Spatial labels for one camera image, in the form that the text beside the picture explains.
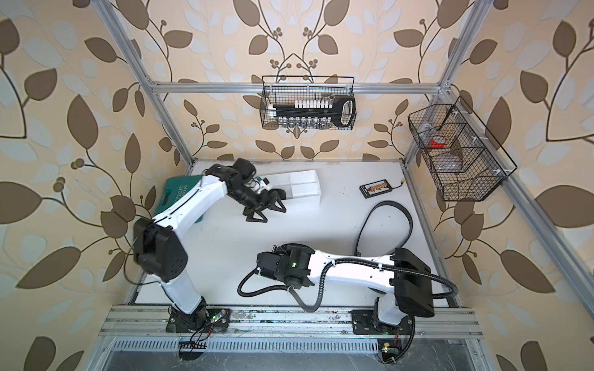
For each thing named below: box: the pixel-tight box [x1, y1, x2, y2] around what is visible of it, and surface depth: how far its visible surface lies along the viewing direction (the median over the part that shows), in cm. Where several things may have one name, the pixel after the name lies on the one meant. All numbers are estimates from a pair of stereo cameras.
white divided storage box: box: [259, 170, 322, 205], surface depth 108 cm
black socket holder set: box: [268, 95, 357, 129], surface depth 86 cm
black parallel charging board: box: [358, 178, 407, 199], surface depth 110 cm
